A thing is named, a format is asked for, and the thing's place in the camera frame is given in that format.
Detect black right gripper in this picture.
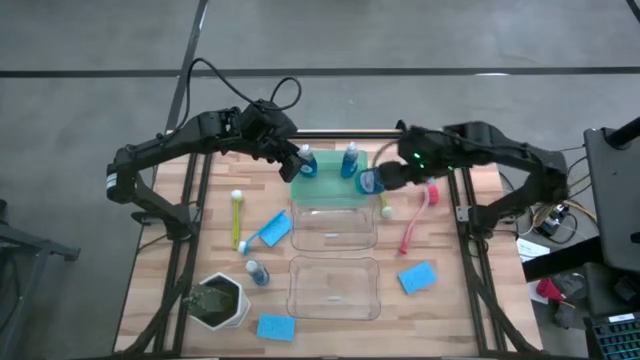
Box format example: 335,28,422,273
375,159,441,193

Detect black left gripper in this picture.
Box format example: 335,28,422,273
243,101,303,184

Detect blue dish soap bottle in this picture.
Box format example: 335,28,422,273
340,141,360,180
297,143,319,179
353,167,387,196
244,258,271,287

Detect yellow-green dish brush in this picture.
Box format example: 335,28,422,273
377,192,395,220
229,188,245,251

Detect red white dish brush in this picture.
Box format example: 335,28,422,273
397,180,442,256

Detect blue sponge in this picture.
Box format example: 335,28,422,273
397,260,439,296
255,313,297,343
258,209,294,249

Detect teal plastic bin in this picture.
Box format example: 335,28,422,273
289,148,377,209

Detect clear plastic bin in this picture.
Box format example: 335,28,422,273
285,254,382,321
289,197,380,253

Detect white hexagonal plant pot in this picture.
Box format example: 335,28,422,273
187,272,251,331

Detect white paper sheet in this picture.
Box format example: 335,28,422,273
516,237,551,264

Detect green cactus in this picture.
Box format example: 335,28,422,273
182,282,236,321

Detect small black electronics box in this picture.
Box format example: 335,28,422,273
537,212,566,239

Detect small red object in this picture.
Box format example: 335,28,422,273
535,277,566,304

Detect grey metal stand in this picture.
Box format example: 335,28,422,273
0,198,81,360

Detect black keyboard teal keys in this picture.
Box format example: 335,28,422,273
587,312,640,360

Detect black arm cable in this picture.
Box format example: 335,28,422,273
177,57,261,136
269,76,303,112

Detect coloured wire bundle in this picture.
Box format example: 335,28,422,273
519,144,599,246

